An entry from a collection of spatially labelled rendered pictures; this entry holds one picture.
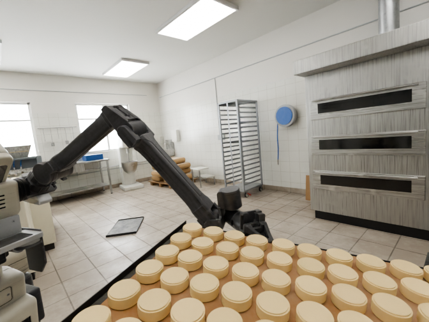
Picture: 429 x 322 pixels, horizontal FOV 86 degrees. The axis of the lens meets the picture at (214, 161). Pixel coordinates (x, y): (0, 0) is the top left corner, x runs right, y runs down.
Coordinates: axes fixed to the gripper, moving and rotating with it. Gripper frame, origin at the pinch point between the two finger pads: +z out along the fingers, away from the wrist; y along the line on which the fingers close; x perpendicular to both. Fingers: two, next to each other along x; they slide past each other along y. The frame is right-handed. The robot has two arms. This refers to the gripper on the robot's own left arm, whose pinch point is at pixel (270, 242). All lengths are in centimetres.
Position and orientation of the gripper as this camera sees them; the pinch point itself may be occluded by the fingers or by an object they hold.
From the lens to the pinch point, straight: 62.0
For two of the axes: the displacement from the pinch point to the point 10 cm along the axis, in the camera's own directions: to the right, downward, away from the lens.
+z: 4.2, 1.3, -9.0
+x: -9.1, 0.7, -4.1
